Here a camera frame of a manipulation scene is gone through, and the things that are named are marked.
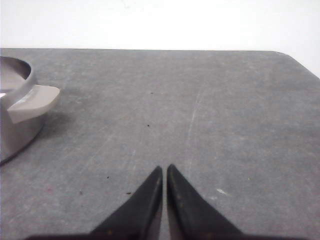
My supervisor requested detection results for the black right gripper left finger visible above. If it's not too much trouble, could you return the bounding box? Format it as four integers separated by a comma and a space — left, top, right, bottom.
90, 166, 163, 237

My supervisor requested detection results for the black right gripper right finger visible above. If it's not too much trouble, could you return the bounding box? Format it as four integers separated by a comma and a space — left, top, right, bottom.
167, 164, 244, 237

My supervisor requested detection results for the stainless steel steamer pot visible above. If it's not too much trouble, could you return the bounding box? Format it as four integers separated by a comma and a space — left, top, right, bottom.
0, 56, 61, 163

